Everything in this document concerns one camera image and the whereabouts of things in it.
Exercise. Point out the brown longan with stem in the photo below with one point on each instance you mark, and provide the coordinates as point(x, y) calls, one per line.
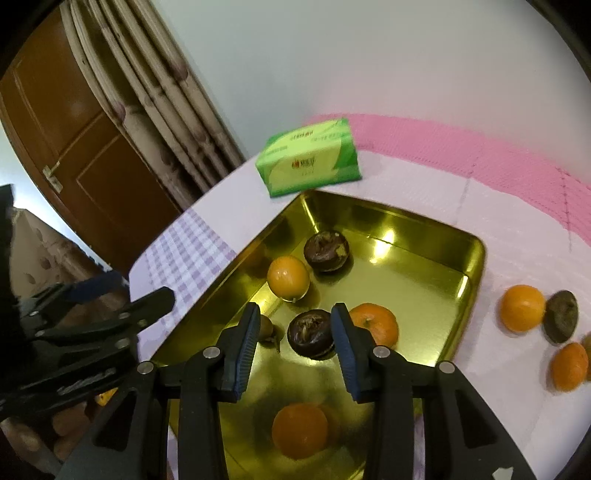
point(267, 326)

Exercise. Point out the beige patterned cloth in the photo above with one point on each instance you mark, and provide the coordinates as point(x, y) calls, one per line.
point(46, 249)

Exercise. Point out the gold and maroon tin box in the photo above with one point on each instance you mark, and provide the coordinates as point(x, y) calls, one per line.
point(415, 286)

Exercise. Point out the dark mangosteen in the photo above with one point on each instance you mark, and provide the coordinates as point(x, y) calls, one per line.
point(310, 333)
point(327, 251)
point(561, 316)

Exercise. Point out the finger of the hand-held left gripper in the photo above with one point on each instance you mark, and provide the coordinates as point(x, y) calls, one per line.
point(147, 307)
point(99, 282)

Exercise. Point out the green tissue pack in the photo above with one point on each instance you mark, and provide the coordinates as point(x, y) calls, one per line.
point(309, 161)

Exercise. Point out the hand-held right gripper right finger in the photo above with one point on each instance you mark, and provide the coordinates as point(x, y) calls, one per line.
point(344, 355)

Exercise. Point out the beige striped curtain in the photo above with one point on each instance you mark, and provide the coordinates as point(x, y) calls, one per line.
point(152, 92)

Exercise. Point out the orange tangerine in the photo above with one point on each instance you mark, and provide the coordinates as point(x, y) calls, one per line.
point(300, 430)
point(288, 276)
point(376, 323)
point(522, 307)
point(569, 367)

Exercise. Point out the brown wooden door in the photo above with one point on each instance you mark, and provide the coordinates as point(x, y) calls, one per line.
point(69, 138)

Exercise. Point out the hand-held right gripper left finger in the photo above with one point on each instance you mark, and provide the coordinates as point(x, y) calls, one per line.
point(242, 355)

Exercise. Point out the person's left hand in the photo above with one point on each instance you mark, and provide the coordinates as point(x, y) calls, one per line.
point(23, 438)

